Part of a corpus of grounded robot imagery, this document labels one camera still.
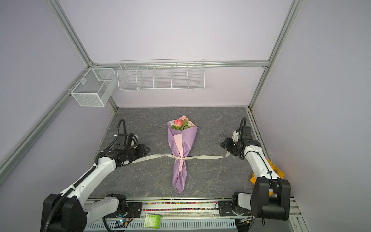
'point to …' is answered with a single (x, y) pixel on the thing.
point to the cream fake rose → (191, 123)
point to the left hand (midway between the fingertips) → (147, 152)
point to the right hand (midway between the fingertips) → (225, 147)
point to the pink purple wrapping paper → (180, 143)
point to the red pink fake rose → (178, 123)
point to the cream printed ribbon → (176, 158)
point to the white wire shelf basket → (161, 74)
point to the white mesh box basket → (94, 88)
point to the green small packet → (152, 221)
